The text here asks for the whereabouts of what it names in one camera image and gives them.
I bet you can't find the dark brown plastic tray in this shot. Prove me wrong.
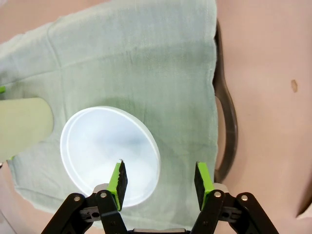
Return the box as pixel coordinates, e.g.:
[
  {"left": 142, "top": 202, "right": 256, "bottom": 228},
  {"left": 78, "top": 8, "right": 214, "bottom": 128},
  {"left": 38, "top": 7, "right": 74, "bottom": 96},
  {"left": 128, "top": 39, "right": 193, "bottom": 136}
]
[{"left": 213, "top": 19, "right": 239, "bottom": 182}]

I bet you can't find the pale green tall cup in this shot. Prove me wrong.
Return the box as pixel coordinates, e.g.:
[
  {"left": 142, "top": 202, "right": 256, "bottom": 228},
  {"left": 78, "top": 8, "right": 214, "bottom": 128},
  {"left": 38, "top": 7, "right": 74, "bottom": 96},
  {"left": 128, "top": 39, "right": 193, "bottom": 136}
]
[{"left": 0, "top": 97, "right": 54, "bottom": 163}]

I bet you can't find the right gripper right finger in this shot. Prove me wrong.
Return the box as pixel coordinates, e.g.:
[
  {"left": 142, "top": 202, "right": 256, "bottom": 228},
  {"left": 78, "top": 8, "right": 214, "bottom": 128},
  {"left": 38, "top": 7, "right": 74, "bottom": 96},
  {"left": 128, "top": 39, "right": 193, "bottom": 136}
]
[{"left": 190, "top": 160, "right": 280, "bottom": 234}]

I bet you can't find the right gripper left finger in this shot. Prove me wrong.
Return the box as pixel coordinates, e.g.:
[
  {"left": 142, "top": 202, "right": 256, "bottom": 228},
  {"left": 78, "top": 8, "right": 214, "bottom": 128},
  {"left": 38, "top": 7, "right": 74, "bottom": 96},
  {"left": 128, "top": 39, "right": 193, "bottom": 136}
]
[{"left": 40, "top": 159, "right": 129, "bottom": 234}]

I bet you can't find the light blue bowl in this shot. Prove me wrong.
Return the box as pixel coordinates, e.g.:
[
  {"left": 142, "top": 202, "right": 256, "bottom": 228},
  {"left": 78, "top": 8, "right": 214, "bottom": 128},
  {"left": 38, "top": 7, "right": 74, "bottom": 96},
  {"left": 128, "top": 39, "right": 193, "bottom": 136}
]
[{"left": 60, "top": 105, "right": 161, "bottom": 208}]

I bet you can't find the pale green cloth mat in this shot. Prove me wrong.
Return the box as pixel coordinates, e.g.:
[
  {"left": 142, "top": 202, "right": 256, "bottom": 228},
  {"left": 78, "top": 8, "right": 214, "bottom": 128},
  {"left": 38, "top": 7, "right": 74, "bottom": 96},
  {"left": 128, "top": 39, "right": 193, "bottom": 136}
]
[{"left": 0, "top": 0, "right": 219, "bottom": 231}]

